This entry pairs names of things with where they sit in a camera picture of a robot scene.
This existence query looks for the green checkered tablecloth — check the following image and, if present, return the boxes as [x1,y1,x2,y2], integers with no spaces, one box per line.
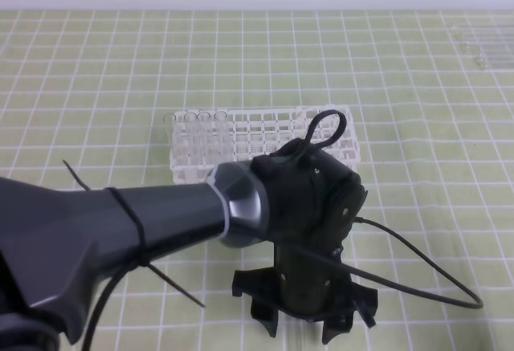
[1,10,513,350]

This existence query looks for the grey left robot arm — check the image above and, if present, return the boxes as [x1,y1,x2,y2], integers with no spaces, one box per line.
[1,138,377,350]

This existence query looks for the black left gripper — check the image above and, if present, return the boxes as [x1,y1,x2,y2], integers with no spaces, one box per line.
[232,138,378,344]

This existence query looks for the spare glass tubes far right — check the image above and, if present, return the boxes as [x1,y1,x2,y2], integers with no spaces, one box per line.
[451,23,513,71]

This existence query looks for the white test tube rack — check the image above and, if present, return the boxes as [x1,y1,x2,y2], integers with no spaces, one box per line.
[169,104,359,186]

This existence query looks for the clear tube in rack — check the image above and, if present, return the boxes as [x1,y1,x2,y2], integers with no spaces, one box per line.
[214,110,232,163]
[198,111,214,165]
[163,112,188,168]
[184,112,201,165]

